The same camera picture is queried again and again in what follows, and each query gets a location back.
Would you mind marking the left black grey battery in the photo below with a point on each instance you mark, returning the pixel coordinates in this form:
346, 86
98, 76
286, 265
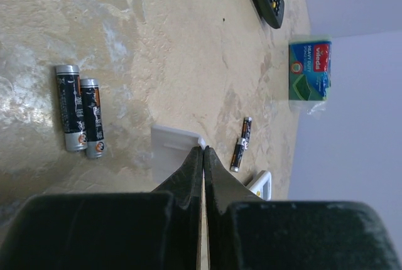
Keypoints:
239, 150

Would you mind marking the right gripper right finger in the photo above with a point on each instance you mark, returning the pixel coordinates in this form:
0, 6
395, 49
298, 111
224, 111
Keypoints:
247, 232

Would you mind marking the right black purple battery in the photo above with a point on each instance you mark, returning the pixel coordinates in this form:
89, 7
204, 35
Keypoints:
96, 145

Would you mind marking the black grey battery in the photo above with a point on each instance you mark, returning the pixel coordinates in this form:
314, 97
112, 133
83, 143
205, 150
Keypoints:
246, 128
239, 150

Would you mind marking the white battery cover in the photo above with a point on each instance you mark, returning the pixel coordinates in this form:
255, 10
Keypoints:
170, 147

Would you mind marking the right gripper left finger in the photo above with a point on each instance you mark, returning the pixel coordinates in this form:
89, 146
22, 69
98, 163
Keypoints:
148, 230

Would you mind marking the blue green sponge pack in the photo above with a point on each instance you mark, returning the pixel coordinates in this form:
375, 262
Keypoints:
309, 73

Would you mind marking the left black purple battery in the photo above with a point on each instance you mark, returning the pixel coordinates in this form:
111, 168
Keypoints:
71, 107

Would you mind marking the right black grey battery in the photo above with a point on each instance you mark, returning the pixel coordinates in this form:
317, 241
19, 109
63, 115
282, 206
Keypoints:
246, 128

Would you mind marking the black purple battery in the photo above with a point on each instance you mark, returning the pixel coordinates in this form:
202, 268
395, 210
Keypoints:
71, 107
96, 145

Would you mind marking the white grey remote control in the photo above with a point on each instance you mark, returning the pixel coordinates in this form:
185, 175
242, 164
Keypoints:
261, 185

